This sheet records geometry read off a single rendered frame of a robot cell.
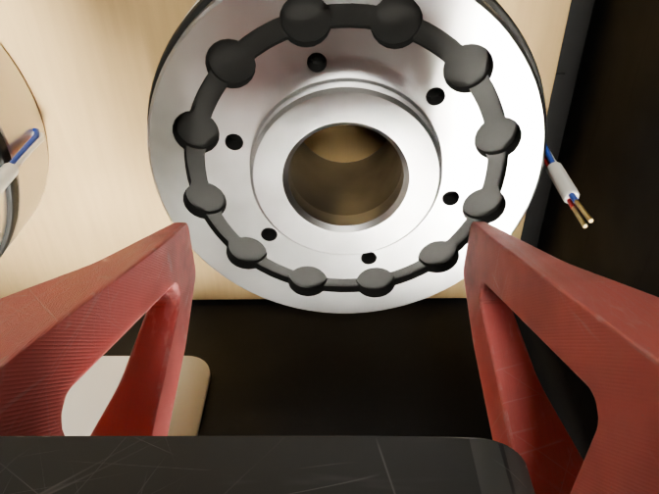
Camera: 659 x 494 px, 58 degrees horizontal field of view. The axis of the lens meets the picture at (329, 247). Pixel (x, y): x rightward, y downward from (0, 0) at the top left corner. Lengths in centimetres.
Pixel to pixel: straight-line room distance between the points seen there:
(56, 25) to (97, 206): 6
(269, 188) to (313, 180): 2
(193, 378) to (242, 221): 6
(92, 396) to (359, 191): 11
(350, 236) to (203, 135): 5
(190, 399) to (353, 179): 8
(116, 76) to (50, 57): 2
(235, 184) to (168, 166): 2
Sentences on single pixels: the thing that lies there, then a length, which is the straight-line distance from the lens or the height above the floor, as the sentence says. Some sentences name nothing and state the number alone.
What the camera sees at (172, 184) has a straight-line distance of 16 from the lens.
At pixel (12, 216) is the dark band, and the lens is 19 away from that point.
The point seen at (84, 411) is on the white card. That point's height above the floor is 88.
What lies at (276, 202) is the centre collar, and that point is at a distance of 15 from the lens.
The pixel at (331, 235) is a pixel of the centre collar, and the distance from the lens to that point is 16.
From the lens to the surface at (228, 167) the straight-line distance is 16.
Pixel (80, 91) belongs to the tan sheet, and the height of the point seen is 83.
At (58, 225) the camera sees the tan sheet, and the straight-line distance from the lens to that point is 22.
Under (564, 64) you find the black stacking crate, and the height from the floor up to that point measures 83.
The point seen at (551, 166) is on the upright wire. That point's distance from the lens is 16.
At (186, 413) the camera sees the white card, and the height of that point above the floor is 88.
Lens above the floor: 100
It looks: 53 degrees down
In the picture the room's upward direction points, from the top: 179 degrees counter-clockwise
